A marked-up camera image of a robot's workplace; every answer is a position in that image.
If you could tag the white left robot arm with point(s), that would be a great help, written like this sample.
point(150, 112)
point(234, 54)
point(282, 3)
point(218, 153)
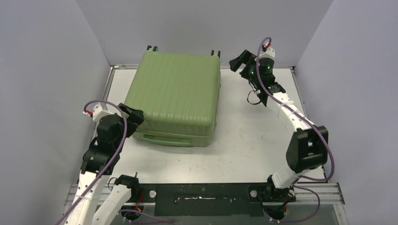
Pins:
point(98, 165)

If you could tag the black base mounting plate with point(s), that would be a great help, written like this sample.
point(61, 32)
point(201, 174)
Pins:
point(209, 199)

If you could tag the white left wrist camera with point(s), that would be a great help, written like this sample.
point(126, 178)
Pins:
point(97, 113)

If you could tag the green suitcase with blue lining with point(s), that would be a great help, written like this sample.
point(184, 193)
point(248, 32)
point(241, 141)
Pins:
point(178, 94)

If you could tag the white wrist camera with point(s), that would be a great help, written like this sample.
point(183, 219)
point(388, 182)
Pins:
point(97, 113)
point(267, 52)

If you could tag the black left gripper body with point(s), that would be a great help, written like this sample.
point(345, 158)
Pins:
point(119, 139)

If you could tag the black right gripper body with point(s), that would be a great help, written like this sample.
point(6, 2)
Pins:
point(243, 63)

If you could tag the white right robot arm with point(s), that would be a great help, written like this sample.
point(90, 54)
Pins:
point(307, 148)

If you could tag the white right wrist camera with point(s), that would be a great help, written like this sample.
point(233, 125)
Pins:
point(267, 52)

